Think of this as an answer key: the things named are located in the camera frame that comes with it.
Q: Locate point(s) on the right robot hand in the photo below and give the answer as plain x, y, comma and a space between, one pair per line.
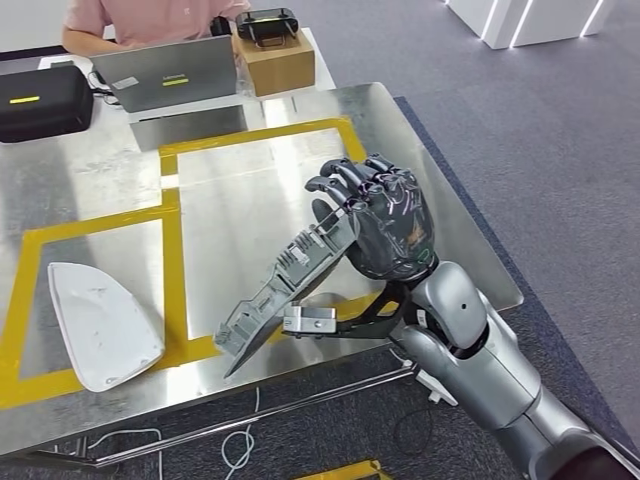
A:
395, 225

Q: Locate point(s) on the grey plastic wheel hubcap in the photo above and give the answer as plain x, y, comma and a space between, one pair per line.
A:
300, 265

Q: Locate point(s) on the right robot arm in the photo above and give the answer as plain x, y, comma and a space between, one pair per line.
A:
500, 384

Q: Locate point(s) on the white plastic cover part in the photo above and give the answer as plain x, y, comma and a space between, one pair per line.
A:
100, 324

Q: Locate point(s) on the steel workbench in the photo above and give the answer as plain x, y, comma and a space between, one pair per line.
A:
75, 179

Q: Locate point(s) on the white power strip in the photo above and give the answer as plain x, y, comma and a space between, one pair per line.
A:
435, 391

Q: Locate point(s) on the white side table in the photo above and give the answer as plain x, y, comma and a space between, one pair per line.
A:
322, 76

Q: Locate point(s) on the brown cardboard box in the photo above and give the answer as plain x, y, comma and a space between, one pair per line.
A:
275, 66

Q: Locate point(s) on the white illuminated plinth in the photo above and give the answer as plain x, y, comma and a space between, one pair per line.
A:
475, 20
555, 20

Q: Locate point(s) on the black handheld controller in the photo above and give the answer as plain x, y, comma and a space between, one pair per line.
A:
267, 23

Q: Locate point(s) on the grey laptop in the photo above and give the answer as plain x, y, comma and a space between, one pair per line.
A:
164, 73

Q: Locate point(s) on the person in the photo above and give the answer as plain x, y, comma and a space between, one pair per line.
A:
150, 20

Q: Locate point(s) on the black zip case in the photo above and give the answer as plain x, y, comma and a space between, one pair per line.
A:
45, 106

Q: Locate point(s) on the black camera bracket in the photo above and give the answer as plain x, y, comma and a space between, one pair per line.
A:
380, 318

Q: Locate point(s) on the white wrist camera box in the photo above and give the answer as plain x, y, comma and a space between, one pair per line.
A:
310, 320

